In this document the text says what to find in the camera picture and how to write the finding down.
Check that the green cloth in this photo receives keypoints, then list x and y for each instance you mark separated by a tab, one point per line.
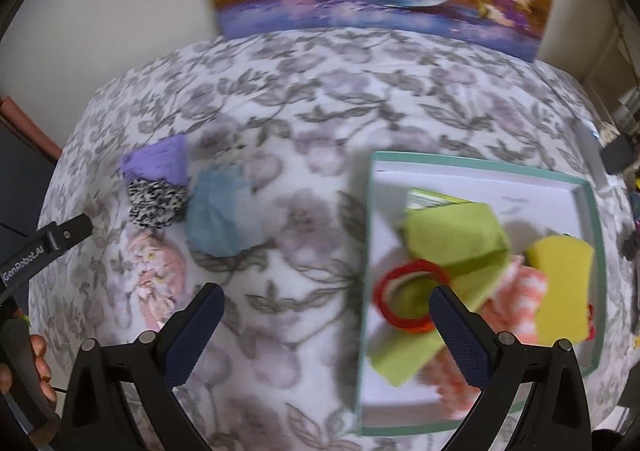
450	236

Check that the grey floral blanket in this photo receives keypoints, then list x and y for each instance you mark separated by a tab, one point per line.
300	106

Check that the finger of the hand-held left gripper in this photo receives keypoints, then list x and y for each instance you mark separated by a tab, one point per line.
67	233

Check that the person's left hand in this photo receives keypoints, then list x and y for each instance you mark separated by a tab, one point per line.
44	361

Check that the purple cloth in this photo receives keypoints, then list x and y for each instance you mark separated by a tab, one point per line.
157	158

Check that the green tissue pack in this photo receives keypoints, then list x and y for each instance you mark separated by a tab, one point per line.
430	198

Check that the pink floral cloth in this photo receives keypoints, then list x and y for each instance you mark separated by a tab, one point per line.
155	276

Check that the white plastic bar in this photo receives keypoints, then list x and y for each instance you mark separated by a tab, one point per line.
592	153

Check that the black cabinet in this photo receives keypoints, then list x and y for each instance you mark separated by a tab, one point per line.
22	181

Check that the reddish-brown board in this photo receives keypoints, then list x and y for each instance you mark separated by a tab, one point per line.
30	126

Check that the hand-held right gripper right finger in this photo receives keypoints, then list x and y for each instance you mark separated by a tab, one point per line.
462	336

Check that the white box with teal rim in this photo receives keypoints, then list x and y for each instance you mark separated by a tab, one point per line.
395	391

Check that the black and white scrunchie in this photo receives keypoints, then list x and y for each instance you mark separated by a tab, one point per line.
157	203

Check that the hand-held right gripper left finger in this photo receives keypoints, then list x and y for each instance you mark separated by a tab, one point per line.
192	336

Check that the blue face mask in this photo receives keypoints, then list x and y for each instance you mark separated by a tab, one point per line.
222	216

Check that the pink and white checked cloth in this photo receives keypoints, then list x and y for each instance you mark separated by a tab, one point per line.
520	296

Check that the dark grey object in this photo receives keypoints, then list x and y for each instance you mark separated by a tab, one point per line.
616	155

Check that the yellow sponge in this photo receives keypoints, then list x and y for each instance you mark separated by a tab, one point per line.
562	281

